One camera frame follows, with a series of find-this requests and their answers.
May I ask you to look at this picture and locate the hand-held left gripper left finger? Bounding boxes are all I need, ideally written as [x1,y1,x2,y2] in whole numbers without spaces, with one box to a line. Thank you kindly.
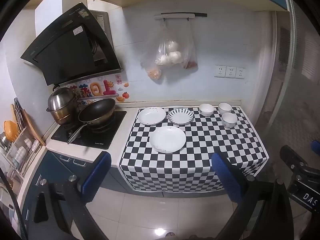
[22,151,112,240]

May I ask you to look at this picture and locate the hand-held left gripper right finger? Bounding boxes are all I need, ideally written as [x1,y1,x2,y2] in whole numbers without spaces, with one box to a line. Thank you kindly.
[212,152,295,240]

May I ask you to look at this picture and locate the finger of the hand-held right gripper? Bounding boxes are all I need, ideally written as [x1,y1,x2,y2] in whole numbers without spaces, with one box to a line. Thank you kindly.
[279,145,310,174]
[310,140,320,156]

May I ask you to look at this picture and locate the blue base cabinet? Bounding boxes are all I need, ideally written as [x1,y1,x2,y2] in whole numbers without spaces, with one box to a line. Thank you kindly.
[21,150,130,240]

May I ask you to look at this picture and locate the black white checkered tablecloth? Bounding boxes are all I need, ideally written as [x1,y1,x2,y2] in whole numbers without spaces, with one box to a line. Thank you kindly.
[117,106,269,193]

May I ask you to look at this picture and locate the black cooktop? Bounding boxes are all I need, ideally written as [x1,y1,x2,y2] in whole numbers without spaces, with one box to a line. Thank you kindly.
[51,110,127,150]

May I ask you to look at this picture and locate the white bowl with blue print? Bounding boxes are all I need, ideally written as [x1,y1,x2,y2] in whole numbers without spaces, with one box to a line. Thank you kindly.
[221,112,238,129]

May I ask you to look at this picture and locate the glass sliding door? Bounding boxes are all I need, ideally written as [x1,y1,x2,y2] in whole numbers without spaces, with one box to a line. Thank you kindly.
[260,0,320,160]

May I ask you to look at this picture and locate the large white plate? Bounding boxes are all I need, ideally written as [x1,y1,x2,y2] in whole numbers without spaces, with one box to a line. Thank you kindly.
[149,126,187,153]

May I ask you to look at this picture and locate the dish rack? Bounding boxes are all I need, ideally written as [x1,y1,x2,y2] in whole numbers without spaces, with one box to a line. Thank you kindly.
[0,127,42,188]

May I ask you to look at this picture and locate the blue striped plate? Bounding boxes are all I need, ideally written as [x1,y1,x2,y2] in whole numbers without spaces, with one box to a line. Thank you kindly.
[168,108,195,126]

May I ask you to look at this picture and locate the wooden cutting board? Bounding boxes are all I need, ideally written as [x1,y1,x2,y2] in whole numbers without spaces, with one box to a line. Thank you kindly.
[22,109,47,147]

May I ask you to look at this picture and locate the white plate with dark specks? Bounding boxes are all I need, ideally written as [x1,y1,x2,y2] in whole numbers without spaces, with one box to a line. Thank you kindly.
[137,107,167,126]

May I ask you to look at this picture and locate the stainless steel stockpot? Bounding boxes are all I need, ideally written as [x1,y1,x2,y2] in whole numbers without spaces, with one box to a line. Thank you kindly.
[46,85,81,126]

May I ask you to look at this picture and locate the orange strainer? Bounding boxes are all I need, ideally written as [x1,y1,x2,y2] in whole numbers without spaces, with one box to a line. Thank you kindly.
[3,120,20,137]

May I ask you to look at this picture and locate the dark cutting board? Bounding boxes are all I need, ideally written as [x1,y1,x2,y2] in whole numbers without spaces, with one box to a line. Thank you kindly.
[10,97,25,130]

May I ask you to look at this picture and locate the plastic bag with red contents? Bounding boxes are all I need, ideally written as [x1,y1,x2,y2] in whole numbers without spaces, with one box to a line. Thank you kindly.
[180,20,199,70]

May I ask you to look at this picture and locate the plastic bag with orange contents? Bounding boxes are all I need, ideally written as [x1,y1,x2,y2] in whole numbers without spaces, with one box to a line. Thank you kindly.
[140,22,167,82]

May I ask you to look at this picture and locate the black range hood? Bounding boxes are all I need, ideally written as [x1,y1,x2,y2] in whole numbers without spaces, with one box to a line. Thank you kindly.
[20,2,122,86]

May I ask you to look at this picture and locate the plastic bag with white contents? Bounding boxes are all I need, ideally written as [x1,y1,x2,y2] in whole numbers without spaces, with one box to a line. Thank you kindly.
[154,21,182,67]

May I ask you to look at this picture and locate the black wok with steel handle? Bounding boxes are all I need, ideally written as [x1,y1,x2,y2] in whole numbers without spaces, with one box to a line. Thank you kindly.
[67,98,116,145]

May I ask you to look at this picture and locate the colourful wall stickers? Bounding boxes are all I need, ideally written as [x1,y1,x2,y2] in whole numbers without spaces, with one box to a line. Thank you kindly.
[69,74,130,105]

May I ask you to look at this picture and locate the white hook rail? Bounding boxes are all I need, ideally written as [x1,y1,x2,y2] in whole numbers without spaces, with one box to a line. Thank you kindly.
[154,12,207,21]

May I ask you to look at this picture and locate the white hood duct cover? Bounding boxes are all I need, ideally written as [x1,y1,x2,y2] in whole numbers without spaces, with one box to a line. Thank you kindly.
[34,0,88,39]

